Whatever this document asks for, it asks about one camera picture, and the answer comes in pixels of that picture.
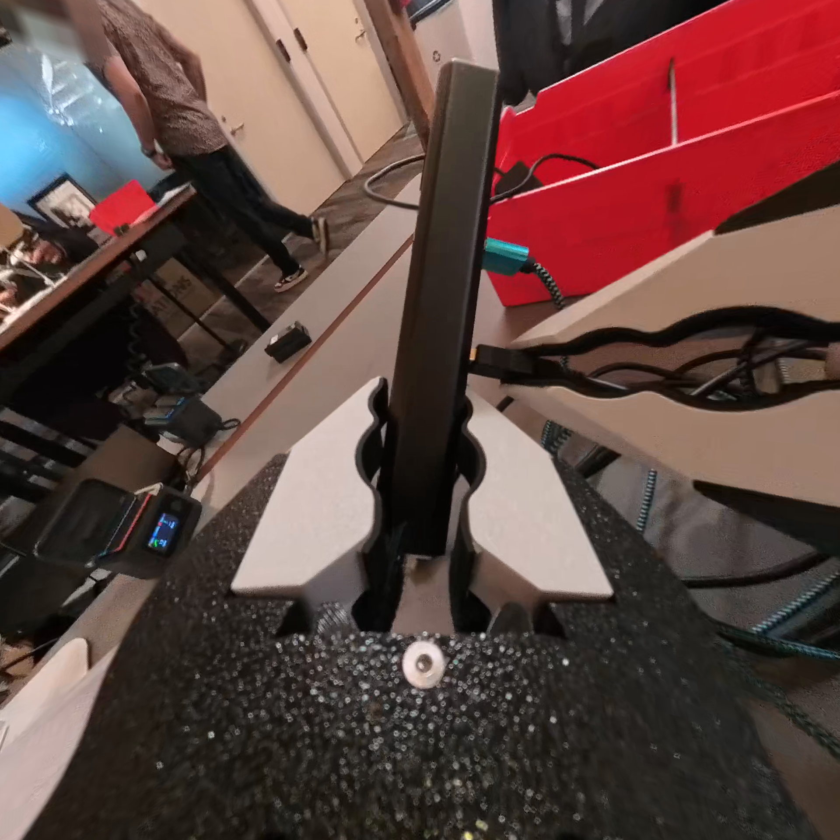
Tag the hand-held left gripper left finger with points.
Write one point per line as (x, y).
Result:
(302, 525)

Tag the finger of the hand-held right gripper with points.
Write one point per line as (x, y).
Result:
(722, 282)
(754, 446)

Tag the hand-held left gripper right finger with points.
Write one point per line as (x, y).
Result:
(538, 525)

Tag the red plastic bin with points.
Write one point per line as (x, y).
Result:
(623, 197)

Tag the black usb hub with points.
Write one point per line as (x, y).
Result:
(446, 262)

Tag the small black box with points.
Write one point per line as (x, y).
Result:
(289, 341)

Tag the thin grey rod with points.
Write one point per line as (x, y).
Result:
(673, 98)

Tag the black jacket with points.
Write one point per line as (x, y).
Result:
(558, 39)

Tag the wooden table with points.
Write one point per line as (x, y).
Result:
(98, 262)

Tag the small red bin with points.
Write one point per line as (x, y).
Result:
(121, 207)

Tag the white recycling cabinet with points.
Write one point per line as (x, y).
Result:
(439, 46)

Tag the framed printed tag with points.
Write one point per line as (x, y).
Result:
(62, 200)

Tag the white door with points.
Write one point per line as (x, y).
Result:
(341, 65)

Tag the wooden post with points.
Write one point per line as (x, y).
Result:
(400, 65)

